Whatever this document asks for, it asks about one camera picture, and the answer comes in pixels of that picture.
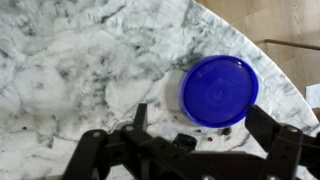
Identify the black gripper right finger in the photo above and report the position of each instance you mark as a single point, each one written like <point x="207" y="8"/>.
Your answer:
<point x="283" y="146"/>

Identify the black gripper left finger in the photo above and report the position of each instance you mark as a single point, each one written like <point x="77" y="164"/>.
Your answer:
<point x="100" y="153"/>

